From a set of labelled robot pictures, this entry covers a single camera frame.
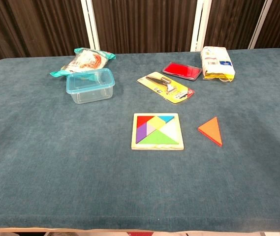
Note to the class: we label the orange triangle tangram piece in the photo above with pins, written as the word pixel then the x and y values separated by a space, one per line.
pixel 213 130

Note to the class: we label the red wooden puzzle piece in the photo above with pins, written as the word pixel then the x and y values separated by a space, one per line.
pixel 142 120

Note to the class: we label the blue triangle tangram piece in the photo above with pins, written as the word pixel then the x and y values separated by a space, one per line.
pixel 166 118

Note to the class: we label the green triangle tangram piece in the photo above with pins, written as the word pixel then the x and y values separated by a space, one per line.
pixel 159 138

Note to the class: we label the purple tangram piece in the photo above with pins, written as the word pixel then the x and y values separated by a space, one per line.
pixel 141 132

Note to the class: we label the pink tangram piece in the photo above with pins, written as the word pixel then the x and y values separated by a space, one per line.
pixel 151 129

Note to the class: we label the yellow tangram piece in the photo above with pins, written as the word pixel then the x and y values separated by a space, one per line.
pixel 158 122

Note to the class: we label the wooden tangram tray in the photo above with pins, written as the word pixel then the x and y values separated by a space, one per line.
pixel 157 147

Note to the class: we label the razor in yellow package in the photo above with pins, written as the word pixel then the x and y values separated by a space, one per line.
pixel 171 94

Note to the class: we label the clear blue-rimmed plastic container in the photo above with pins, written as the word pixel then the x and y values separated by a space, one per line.
pixel 90 94

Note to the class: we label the red ink pad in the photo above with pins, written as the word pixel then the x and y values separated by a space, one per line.
pixel 181 70

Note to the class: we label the teal snack bag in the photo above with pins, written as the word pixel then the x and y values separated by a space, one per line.
pixel 85 61

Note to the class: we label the white yellow snack bag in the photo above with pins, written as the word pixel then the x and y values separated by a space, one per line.
pixel 216 64

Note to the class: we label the teal table cloth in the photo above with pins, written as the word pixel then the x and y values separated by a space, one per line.
pixel 56 159

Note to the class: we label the white partition post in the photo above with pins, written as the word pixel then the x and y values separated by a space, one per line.
pixel 200 24
pixel 260 24
pixel 90 24

